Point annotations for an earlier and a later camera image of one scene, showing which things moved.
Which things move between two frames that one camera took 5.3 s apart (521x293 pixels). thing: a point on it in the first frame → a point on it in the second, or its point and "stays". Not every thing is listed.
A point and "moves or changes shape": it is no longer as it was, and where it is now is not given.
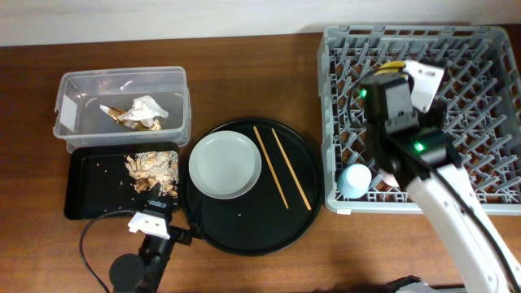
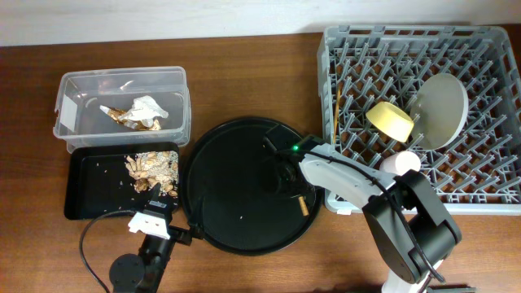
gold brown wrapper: [116, 112] stays
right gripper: [434, 118] → [296, 191]
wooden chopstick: [270, 165] → [336, 119]
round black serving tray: [281, 207] stays
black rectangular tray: [98, 181] stays
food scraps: [148, 168] stays
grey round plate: [225, 164] → [439, 110]
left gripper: [196, 223] stays
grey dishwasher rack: [479, 95] stays
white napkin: [145, 109] stays
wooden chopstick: [291, 168] moves or changes shape
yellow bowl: [390, 67] moves or changes shape
